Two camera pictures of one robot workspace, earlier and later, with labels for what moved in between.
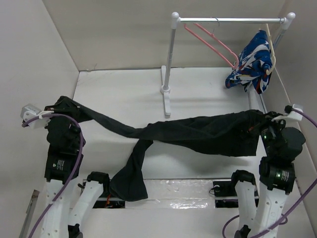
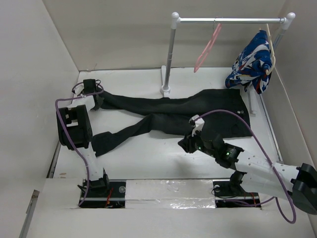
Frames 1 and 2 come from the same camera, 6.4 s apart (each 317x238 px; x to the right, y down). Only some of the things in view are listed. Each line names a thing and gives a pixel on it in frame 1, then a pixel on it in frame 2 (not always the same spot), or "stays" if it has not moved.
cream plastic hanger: x=268 y=72 stays
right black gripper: x=268 y=120 to x=186 y=143
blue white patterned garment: x=254 y=64 stays
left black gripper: x=50 y=108 to x=99 y=103
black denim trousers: x=237 y=134 to x=222 y=112
